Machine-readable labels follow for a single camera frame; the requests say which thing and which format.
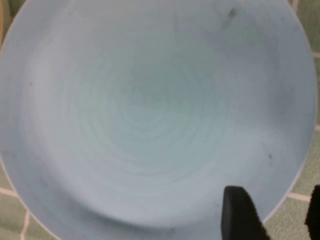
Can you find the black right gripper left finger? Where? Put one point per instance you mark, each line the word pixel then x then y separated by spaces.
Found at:
pixel 237 215

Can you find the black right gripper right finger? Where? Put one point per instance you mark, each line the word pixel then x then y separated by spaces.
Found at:
pixel 314 215

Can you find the light blue plastic plate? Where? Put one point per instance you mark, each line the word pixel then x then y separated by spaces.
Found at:
pixel 150 112

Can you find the yellow plastic plate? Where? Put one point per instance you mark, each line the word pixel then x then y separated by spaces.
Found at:
pixel 0 15

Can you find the green checkered tablecloth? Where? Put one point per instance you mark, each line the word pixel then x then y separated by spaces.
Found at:
pixel 300 215

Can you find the white plastic plate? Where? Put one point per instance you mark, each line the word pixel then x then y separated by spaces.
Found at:
pixel 10 10

